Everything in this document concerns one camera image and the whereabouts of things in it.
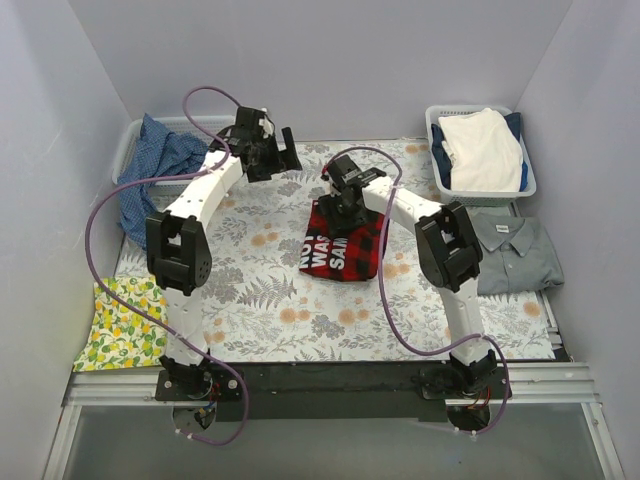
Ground aluminium frame rail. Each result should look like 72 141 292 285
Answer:
45 362 624 479

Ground floral print table mat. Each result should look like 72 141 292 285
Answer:
114 139 556 363

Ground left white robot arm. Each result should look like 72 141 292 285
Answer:
146 106 302 400

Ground black base beam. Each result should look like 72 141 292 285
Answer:
155 361 511 423

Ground red black plaid shirt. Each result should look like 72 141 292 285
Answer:
298 200 383 282

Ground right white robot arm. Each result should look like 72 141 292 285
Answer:
319 150 497 398

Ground lemon print cloth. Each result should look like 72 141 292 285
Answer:
73 276 167 372

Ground left white plastic basket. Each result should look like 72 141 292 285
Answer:
112 115 235 185

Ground grey folded polo shirt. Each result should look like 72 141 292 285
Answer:
471 213 565 296

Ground blue checked shirt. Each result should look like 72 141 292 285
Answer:
117 114 208 251

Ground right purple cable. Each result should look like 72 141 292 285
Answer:
319 146 511 443

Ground white folded shirt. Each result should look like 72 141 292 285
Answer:
437 107 524 193

